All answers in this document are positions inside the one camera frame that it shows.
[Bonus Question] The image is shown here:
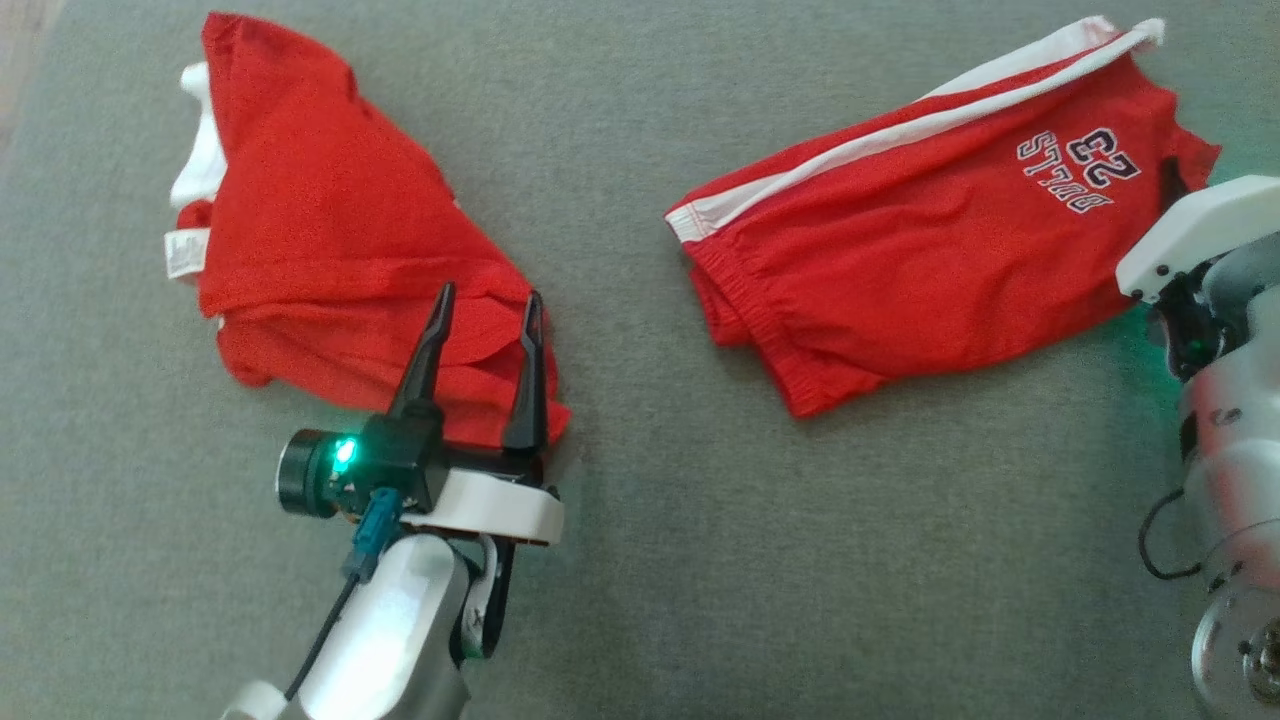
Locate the red shorts white stripe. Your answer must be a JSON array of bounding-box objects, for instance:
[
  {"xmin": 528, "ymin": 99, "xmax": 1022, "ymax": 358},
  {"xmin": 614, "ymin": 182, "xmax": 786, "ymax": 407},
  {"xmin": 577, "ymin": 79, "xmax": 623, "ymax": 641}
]
[{"xmin": 664, "ymin": 15, "xmax": 1224, "ymax": 420}]

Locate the left teal connector black cable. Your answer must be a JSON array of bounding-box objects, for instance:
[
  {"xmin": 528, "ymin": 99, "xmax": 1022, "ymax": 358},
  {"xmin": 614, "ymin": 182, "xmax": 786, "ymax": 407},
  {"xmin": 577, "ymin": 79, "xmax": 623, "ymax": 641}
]
[{"xmin": 283, "ymin": 487, "xmax": 403, "ymax": 703}]

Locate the grey fabric sofa seat cushion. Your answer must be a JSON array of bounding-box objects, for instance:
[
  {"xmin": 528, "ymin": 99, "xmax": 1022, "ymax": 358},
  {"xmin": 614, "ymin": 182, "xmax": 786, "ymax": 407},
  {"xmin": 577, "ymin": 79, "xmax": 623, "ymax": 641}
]
[{"xmin": 0, "ymin": 0, "xmax": 1280, "ymax": 720}]

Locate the teal connector black cable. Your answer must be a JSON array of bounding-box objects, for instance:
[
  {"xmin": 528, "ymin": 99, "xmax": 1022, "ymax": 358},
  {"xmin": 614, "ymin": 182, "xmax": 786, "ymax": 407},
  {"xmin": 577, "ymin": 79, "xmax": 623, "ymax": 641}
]
[
  {"xmin": 283, "ymin": 487, "xmax": 403, "ymax": 703},
  {"xmin": 1137, "ymin": 487, "xmax": 1203, "ymax": 582}
]

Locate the red basketball jersey white trim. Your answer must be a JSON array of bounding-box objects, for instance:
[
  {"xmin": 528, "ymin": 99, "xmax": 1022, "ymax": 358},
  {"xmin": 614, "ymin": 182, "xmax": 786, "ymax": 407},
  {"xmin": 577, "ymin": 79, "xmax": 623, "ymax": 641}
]
[{"xmin": 164, "ymin": 10, "xmax": 574, "ymax": 450}]

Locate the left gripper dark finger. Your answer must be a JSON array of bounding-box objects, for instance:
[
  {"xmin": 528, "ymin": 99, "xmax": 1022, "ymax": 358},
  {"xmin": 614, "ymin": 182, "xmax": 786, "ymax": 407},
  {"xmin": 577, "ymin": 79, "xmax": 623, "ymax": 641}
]
[
  {"xmin": 500, "ymin": 290, "xmax": 551, "ymax": 453},
  {"xmin": 387, "ymin": 281, "xmax": 458, "ymax": 422}
]

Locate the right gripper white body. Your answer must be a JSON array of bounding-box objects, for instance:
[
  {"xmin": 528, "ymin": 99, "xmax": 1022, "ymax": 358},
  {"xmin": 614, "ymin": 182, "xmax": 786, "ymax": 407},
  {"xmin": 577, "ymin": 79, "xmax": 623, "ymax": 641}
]
[{"xmin": 1116, "ymin": 175, "xmax": 1280, "ymax": 382}]

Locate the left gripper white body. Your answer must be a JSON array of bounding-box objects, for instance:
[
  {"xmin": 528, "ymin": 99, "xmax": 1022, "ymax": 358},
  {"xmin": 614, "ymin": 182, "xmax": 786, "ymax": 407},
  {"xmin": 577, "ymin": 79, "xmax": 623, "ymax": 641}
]
[{"xmin": 399, "ymin": 444, "xmax": 567, "ymax": 662}]

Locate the right teal connector black cable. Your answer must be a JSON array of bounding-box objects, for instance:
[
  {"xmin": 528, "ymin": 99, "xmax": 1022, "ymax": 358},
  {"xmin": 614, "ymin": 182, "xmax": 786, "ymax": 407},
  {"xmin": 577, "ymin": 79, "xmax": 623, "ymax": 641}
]
[{"xmin": 1137, "ymin": 487, "xmax": 1203, "ymax": 582}]

